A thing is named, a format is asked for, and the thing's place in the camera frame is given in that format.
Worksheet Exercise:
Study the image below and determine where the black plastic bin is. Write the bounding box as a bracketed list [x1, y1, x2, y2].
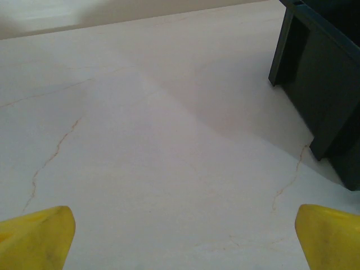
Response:
[268, 0, 360, 192]

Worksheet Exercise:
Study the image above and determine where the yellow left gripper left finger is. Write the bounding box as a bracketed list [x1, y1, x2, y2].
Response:
[0, 205, 77, 270]

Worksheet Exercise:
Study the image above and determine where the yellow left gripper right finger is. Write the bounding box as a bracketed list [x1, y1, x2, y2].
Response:
[294, 203, 360, 270]

